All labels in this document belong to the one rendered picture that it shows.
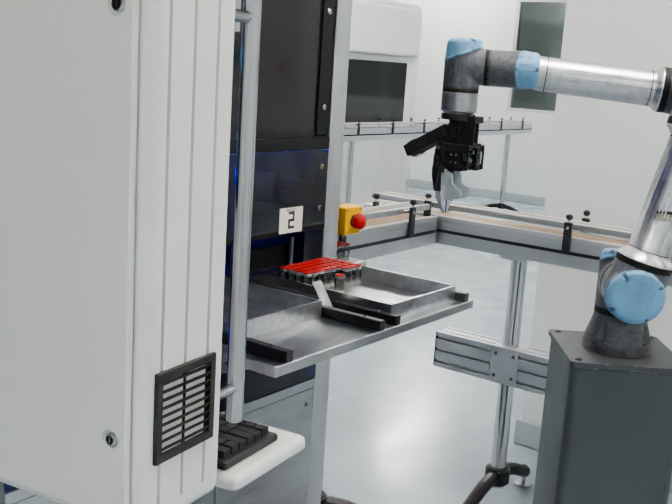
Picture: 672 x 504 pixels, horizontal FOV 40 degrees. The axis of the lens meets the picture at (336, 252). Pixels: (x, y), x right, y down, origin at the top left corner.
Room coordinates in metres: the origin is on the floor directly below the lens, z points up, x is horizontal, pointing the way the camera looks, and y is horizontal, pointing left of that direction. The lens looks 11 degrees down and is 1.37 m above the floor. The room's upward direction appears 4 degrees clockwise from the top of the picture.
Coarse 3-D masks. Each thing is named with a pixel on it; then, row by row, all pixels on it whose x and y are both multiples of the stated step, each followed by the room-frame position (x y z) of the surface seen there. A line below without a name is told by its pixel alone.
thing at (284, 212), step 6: (282, 210) 2.09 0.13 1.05; (288, 210) 2.11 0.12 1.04; (294, 210) 2.13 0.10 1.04; (300, 210) 2.15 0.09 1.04; (282, 216) 2.09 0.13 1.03; (288, 216) 2.11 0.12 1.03; (294, 216) 2.13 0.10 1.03; (300, 216) 2.15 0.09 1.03; (282, 222) 2.10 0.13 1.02; (294, 222) 2.13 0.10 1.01; (300, 222) 2.15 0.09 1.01; (282, 228) 2.10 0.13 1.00; (294, 228) 2.13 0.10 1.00; (300, 228) 2.15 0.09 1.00
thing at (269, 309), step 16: (224, 288) 1.95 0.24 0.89; (256, 288) 1.90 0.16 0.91; (272, 288) 1.87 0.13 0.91; (224, 304) 1.84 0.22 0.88; (256, 304) 1.86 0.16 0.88; (272, 304) 1.87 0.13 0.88; (288, 304) 1.85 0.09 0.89; (304, 304) 1.76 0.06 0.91; (320, 304) 1.79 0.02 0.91; (224, 320) 1.61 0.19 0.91; (256, 320) 1.64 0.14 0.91; (272, 320) 1.67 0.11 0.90; (288, 320) 1.71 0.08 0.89; (304, 320) 1.75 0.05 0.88
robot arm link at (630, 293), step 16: (656, 176) 1.87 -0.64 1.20; (656, 192) 1.86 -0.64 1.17; (656, 208) 1.85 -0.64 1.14; (640, 224) 1.87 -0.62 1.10; (656, 224) 1.84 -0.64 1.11; (640, 240) 1.86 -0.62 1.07; (656, 240) 1.84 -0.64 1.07; (624, 256) 1.86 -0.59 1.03; (640, 256) 1.84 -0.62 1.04; (656, 256) 1.84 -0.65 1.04; (608, 272) 1.93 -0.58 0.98; (624, 272) 1.83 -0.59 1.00; (640, 272) 1.82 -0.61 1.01; (656, 272) 1.83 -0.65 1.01; (608, 288) 1.84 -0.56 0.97; (624, 288) 1.82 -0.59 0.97; (640, 288) 1.82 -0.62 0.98; (656, 288) 1.81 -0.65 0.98; (608, 304) 1.84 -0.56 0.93; (624, 304) 1.83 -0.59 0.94; (640, 304) 1.82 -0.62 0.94; (656, 304) 1.81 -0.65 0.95; (624, 320) 1.84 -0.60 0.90; (640, 320) 1.83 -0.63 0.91
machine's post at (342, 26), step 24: (336, 0) 2.24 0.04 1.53; (336, 24) 2.23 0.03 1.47; (336, 48) 2.24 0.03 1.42; (336, 72) 2.24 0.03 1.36; (336, 96) 2.24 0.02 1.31; (336, 120) 2.25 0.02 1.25; (336, 144) 2.25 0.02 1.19; (336, 168) 2.26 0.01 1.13; (336, 192) 2.26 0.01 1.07; (336, 216) 2.27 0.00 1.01; (312, 240) 2.25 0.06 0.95; (336, 240) 2.27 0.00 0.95; (312, 432) 2.23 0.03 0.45; (312, 456) 2.24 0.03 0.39; (312, 480) 2.24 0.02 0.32
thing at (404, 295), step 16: (368, 272) 2.14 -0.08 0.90; (384, 272) 2.12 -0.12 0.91; (304, 288) 1.93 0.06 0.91; (352, 288) 2.05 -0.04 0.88; (368, 288) 2.06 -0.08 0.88; (384, 288) 2.07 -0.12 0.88; (400, 288) 2.09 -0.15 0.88; (416, 288) 2.06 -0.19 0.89; (432, 288) 2.04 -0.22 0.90; (448, 288) 1.98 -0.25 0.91; (368, 304) 1.83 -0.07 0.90; (384, 304) 1.81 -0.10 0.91; (400, 304) 1.83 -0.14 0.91; (416, 304) 1.88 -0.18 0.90; (432, 304) 1.93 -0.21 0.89
